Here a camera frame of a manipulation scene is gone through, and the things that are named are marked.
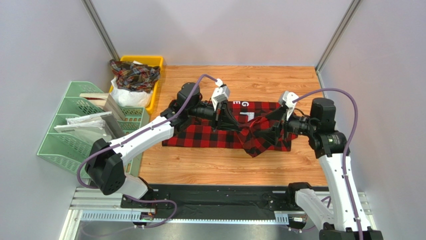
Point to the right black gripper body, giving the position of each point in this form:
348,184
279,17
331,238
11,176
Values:
279,123

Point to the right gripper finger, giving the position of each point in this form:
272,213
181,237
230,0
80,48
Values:
273,135
272,120

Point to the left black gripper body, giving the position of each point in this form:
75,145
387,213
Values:
205,112

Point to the red black plaid shirt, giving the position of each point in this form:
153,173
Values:
251,115

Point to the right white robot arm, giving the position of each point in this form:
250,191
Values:
347,219

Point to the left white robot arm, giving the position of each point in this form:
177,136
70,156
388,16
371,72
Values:
105,165

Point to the yellow plastic bin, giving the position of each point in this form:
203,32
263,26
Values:
151,60

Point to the multicolour plaid shirt in bin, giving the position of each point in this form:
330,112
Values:
135,77

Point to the white cloth in bin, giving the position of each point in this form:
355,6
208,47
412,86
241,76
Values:
126,98

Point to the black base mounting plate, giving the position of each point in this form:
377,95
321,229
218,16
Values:
224,202

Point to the brown book in rack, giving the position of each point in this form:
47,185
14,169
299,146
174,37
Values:
102,100

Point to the papers in file rack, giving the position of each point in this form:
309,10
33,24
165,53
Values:
90,128

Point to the green plastic file rack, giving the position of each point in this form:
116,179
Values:
68,152

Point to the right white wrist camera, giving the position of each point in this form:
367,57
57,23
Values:
288,101

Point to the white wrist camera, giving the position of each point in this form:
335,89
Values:
288,101
220,93

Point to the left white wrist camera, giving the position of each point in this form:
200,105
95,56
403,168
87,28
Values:
220,93

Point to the aluminium rail frame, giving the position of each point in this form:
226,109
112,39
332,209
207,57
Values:
94,216

